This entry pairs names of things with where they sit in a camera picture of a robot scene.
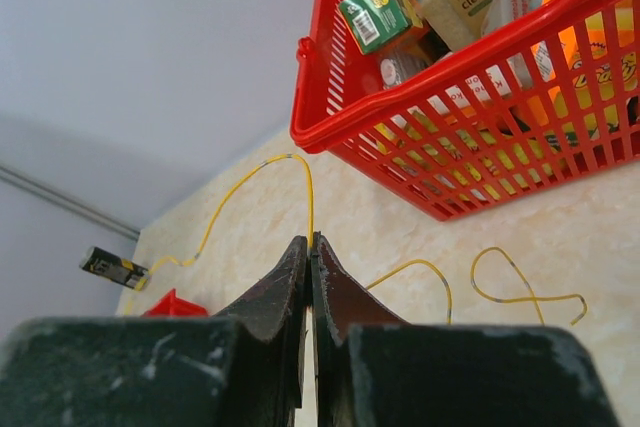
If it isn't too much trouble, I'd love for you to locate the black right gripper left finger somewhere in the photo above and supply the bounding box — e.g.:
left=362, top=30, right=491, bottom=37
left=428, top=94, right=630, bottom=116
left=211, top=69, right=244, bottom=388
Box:
left=1, top=236, right=307, bottom=426

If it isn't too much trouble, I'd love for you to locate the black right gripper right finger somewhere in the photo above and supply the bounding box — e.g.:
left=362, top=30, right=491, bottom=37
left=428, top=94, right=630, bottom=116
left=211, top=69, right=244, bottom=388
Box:
left=309, top=234, right=618, bottom=426

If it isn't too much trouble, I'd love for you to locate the yellow cable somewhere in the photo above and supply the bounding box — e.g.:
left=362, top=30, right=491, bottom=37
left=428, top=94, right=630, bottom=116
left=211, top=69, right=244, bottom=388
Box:
left=122, top=153, right=315, bottom=316
left=364, top=246, right=589, bottom=327

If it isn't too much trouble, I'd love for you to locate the red plastic tray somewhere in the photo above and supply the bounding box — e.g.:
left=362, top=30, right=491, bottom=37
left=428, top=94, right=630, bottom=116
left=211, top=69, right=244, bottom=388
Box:
left=143, top=289, right=209, bottom=317

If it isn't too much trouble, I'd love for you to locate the black cylindrical can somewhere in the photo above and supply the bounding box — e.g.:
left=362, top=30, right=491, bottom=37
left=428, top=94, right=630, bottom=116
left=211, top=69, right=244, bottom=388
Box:
left=79, top=246, right=149, bottom=290

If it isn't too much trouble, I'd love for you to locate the red plastic basket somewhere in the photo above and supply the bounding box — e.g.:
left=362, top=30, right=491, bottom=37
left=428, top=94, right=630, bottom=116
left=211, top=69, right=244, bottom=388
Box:
left=290, top=0, right=639, bottom=221

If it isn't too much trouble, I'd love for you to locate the green small box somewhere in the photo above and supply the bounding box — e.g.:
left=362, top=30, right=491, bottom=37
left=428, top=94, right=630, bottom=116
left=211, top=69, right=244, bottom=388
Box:
left=338, top=0, right=429, bottom=55

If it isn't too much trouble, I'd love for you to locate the pale pink box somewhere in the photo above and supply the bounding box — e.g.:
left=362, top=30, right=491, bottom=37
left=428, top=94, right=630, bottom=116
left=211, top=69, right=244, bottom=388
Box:
left=480, top=0, right=530, bottom=37

